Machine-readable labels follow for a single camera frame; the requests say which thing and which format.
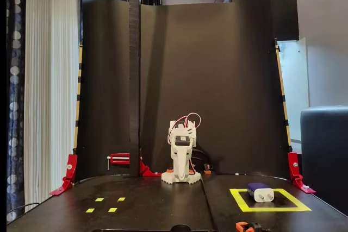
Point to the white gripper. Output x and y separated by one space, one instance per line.
180 155

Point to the white purple charger block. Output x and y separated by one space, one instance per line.
263 196

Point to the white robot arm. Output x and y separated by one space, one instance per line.
168 179

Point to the orange black table clamp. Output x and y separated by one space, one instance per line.
207 170

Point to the black flat strip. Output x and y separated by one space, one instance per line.
209 204

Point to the red screw clamp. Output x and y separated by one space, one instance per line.
119 159

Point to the yellow tape square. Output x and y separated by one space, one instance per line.
239 199

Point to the small yellow tape marker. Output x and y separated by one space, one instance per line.
90 210
121 199
112 210
99 199

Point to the orange black spring clamp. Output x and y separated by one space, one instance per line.
240 227

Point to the black curved backdrop sheet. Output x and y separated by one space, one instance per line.
217 80

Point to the wooden stick with black ties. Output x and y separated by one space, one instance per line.
79 90
281 80

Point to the white cabinet door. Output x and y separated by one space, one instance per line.
293 80

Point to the black armchair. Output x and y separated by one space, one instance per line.
326 147

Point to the white pleated curtain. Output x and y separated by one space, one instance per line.
49 80

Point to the dark blue dotted curtain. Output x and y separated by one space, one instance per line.
15 107

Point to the dark tall cabinet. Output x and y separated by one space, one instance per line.
282 3

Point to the red post foot bracket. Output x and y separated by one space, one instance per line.
146 172

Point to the black rounded mount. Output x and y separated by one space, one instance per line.
180 228

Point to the black vertical post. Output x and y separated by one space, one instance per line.
134 80

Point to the red angled bracket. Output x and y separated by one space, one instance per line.
293 161
71 166

